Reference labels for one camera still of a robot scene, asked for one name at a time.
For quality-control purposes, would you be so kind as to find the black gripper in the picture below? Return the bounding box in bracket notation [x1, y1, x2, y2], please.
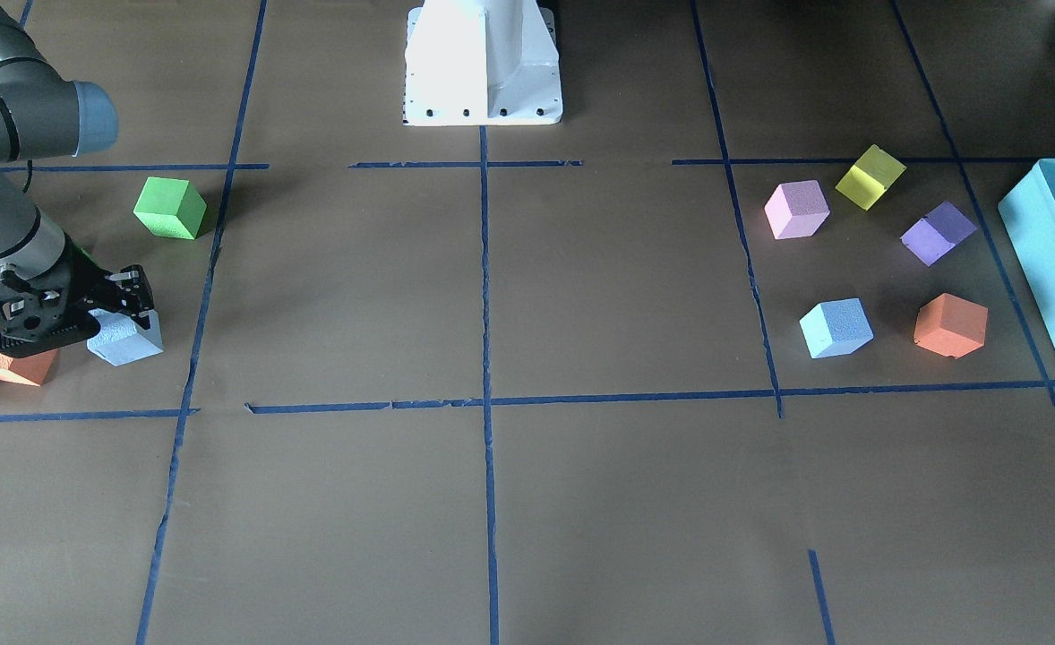
[0, 248, 154, 358]

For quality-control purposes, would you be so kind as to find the light blue block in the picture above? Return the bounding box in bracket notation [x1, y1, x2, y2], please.
[799, 297, 874, 359]
[87, 309, 164, 366]

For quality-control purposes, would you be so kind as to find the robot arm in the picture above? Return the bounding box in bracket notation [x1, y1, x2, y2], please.
[0, 7, 159, 358]

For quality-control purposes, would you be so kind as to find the green block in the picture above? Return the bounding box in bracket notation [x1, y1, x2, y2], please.
[132, 176, 207, 240]

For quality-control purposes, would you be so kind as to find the orange block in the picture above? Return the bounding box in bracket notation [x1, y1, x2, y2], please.
[0, 348, 58, 387]
[913, 293, 989, 358]

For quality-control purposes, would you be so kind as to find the pink block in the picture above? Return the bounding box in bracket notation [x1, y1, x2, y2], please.
[764, 179, 831, 240]

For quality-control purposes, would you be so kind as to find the yellow block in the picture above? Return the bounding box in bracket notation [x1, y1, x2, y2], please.
[835, 144, 907, 211]

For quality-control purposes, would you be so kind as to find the purple block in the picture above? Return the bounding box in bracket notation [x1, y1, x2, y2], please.
[900, 201, 978, 268]

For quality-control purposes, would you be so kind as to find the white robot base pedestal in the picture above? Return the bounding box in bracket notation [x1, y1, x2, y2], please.
[402, 1, 564, 127]

